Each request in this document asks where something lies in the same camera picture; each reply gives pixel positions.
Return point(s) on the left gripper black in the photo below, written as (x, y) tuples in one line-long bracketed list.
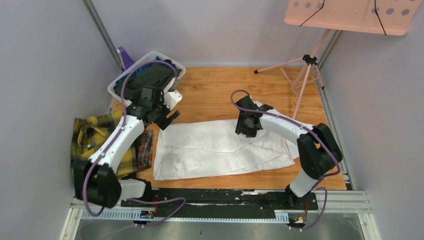
[(164, 124)]

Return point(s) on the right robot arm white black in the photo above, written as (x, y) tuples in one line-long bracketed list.
[(317, 148)]

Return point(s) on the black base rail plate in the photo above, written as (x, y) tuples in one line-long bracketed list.
[(228, 203)]

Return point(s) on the blue shirt in basket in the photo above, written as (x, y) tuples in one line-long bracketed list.
[(151, 67)]

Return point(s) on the white plastic laundry basket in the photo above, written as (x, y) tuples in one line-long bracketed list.
[(142, 63)]

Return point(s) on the red blue plaid shirt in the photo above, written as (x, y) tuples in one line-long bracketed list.
[(145, 150)]

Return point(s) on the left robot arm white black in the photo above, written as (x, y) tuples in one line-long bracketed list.
[(95, 179)]

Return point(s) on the yellow plaid shirt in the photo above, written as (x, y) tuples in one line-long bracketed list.
[(89, 135)]

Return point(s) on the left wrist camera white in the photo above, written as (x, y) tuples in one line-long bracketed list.
[(172, 98)]

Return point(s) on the purple wedge object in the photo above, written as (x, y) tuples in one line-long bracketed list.
[(125, 59)]

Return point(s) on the white long sleeve shirt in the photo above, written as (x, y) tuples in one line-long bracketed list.
[(212, 148)]

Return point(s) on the dark striped shirt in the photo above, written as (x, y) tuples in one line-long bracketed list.
[(145, 81)]

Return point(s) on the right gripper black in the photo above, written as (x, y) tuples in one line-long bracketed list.
[(240, 130)]

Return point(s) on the pink music stand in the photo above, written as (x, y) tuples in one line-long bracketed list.
[(386, 17)]

